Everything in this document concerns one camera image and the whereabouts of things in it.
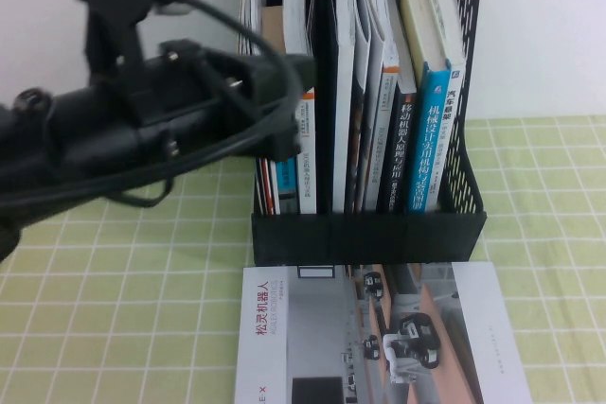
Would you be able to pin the black spine robot book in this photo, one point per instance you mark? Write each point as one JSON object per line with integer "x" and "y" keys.
{"x": 401, "y": 148}

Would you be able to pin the green checkered tablecloth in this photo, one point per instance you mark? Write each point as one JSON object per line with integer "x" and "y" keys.
{"x": 118, "y": 304}

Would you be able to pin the black left camera mount bracket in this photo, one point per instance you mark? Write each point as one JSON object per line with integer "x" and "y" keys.
{"x": 111, "y": 44}

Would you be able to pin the blue spine mechanical design book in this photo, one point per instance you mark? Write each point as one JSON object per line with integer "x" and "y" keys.
{"x": 426, "y": 148}

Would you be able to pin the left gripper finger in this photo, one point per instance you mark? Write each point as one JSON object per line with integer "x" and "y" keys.
{"x": 303, "y": 72}
{"x": 284, "y": 145}

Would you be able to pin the black perforated book holder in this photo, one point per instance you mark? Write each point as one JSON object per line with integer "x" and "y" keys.
{"x": 369, "y": 238}

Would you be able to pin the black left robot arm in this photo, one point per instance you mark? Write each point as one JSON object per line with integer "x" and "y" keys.
{"x": 19, "y": 153}

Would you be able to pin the large white black cover book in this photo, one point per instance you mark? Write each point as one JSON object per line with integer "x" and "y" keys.
{"x": 342, "y": 139}

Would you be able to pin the white car suspension book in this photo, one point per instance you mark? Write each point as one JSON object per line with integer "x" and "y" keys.
{"x": 452, "y": 96}

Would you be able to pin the curved white magazine dark cover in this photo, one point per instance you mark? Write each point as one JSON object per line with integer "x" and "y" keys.
{"x": 362, "y": 35}

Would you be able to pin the grey AgileX robotics brochure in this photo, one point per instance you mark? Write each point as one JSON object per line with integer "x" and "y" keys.
{"x": 331, "y": 328}

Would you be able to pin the thin orange spine magazine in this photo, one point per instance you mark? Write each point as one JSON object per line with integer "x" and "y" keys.
{"x": 269, "y": 186}

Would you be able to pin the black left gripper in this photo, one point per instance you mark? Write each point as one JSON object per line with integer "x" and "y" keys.
{"x": 109, "y": 129}

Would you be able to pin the white book orange band spine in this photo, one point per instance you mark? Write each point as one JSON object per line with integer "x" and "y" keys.
{"x": 306, "y": 177}
{"x": 379, "y": 139}

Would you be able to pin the brown topped blue spine book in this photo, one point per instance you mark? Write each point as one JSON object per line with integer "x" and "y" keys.
{"x": 272, "y": 28}

